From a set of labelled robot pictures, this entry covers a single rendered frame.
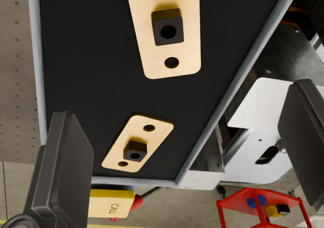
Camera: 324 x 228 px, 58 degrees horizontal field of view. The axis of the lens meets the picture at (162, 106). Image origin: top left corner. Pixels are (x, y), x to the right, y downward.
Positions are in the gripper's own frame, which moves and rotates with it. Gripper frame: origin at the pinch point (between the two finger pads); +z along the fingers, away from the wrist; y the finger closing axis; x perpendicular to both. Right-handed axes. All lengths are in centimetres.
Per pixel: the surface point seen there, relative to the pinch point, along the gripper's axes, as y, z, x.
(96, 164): -8.4, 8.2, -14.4
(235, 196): 45, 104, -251
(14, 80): -42, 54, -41
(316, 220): 166, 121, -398
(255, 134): 14.2, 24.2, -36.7
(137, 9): -1.6, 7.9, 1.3
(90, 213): -12.4, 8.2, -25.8
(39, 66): -8.2, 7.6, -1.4
